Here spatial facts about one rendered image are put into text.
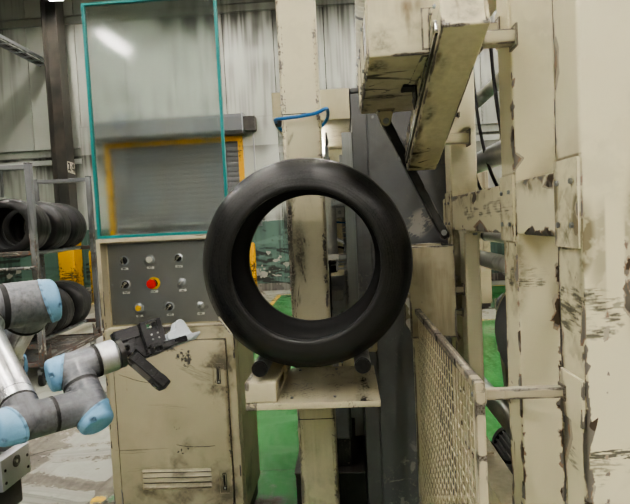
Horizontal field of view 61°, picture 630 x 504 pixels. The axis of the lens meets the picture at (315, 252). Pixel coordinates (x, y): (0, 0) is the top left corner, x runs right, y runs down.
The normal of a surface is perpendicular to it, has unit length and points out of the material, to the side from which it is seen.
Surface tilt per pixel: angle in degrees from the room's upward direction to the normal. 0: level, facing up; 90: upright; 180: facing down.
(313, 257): 90
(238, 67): 90
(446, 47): 162
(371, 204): 83
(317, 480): 90
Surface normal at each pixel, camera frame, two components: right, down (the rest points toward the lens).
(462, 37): 0.03, 0.97
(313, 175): -0.04, -0.13
